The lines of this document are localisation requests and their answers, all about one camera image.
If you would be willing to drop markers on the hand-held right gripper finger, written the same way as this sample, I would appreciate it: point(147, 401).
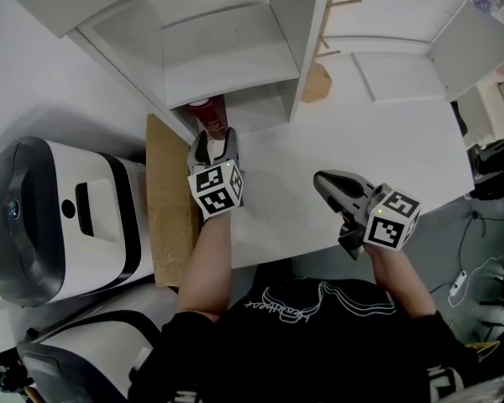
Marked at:
point(348, 206)
point(344, 174)

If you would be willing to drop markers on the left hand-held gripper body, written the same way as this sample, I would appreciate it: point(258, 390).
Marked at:
point(218, 191)

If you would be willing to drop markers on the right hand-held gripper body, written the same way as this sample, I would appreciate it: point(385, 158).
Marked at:
point(390, 225)

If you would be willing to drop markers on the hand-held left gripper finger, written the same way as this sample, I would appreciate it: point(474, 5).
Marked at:
point(232, 149)
point(198, 153)

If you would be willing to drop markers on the dark red book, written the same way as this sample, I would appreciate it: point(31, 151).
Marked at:
point(210, 116)

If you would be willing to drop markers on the person's left forearm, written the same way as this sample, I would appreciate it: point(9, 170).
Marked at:
point(206, 275)

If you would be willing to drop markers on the person's right forearm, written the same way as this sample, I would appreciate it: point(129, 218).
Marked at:
point(399, 284)

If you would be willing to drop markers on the white table top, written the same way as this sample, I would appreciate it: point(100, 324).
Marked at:
point(340, 141)

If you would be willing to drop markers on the brown cardboard board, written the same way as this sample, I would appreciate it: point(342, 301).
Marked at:
point(168, 233)

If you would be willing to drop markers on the wooden mug tree stand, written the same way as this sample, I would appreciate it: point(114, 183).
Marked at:
point(315, 84)

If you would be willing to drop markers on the white shelf hutch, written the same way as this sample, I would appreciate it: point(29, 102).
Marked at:
point(218, 40)

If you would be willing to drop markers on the white flat riser board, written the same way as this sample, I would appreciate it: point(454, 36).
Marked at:
point(399, 76)

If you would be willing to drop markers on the black bag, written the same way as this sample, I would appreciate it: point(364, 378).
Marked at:
point(500, 166)

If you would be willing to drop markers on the white robot with dark trim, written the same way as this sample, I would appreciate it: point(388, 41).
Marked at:
point(101, 258)
point(96, 351)

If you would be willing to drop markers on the black printed t-shirt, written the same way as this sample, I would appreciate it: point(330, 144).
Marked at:
point(319, 351)

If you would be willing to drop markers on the yellow black striped object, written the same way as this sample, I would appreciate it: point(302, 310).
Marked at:
point(485, 350)

